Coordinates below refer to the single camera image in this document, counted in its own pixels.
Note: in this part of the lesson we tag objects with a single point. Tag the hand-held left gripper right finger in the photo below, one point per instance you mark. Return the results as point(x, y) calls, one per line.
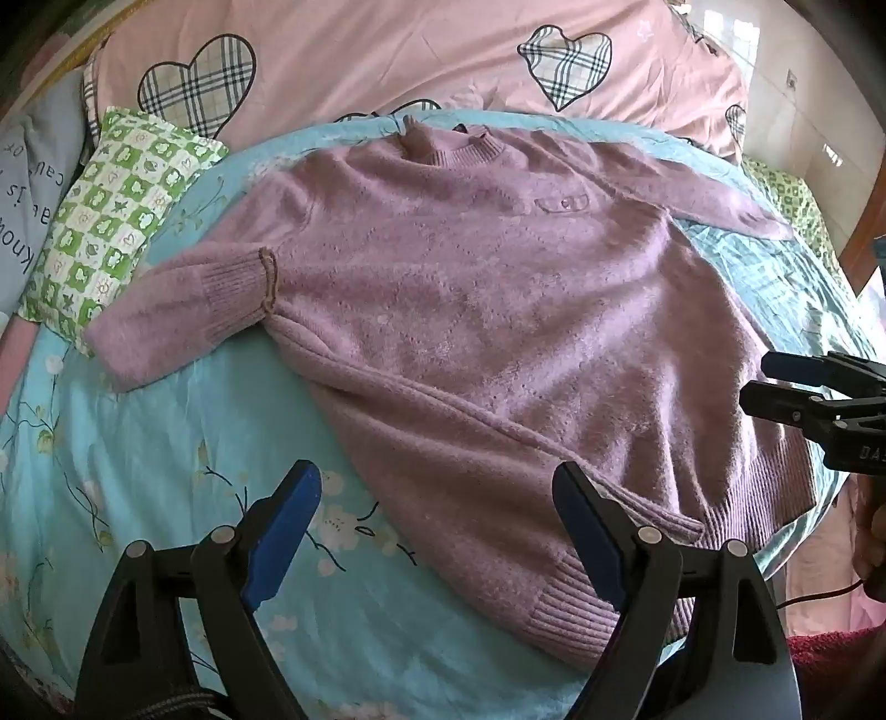
point(588, 526)

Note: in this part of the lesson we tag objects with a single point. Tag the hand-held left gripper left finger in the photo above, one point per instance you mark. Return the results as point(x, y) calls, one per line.
point(287, 526)

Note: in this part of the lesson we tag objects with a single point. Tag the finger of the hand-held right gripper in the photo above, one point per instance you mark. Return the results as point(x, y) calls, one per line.
point(789, 408)
point(824, 365)

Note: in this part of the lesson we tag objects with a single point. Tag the purple knit sweater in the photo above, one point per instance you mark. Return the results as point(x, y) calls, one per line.
point(484, 304)

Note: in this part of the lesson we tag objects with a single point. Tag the person's right hand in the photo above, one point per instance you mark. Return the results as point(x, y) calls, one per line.
point(873, 536)

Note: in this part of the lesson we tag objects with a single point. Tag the wooden furniture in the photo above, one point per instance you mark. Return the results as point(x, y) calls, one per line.
point(865, 208)

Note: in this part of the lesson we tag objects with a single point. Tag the green patterned pillow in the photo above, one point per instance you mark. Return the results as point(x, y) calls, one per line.
point(796, 201)

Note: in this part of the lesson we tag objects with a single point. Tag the blue floral bed sheet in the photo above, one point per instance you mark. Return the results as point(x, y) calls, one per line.
point(138, 450)

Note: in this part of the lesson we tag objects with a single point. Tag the red fuzzy cloth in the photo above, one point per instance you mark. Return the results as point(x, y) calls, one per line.
point(827, 651)

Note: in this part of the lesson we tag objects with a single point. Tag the green checkered pillow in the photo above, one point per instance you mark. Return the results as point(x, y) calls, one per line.
point(111, 221)

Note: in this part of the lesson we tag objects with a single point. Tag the grey printed cloth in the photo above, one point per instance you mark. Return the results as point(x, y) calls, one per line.
point(28, 180)

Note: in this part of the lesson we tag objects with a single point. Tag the pink quilt with plaid hearts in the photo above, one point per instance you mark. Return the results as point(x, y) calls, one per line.
point(387, 62)

